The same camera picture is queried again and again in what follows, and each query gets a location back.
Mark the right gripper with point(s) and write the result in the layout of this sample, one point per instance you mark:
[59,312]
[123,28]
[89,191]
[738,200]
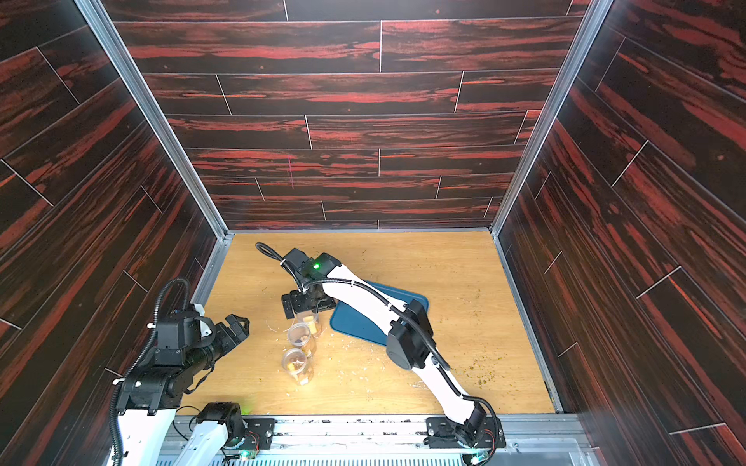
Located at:
[300,304]

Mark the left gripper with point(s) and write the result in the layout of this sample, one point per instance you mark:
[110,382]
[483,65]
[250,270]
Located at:
[229,339]

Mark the clear jar with cookies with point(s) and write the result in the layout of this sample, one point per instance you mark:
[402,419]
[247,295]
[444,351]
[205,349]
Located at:
[312,320]

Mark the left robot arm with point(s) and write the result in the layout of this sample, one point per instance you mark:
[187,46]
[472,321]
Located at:
[182,350]

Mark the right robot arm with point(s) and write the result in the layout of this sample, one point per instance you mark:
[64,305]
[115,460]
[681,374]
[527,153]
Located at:
[410,344]

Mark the middle clear jar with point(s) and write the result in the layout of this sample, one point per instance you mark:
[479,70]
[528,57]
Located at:
[301,337]

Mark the near clear jar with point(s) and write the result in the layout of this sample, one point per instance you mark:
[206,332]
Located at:
[298,366]

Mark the teal plastic tray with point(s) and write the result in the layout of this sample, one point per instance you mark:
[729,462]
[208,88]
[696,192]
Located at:
[348,321]

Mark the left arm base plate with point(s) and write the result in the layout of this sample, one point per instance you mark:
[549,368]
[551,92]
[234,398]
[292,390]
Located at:
[256,434]

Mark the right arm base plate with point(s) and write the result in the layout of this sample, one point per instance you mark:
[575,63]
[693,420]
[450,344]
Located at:
[442,433]

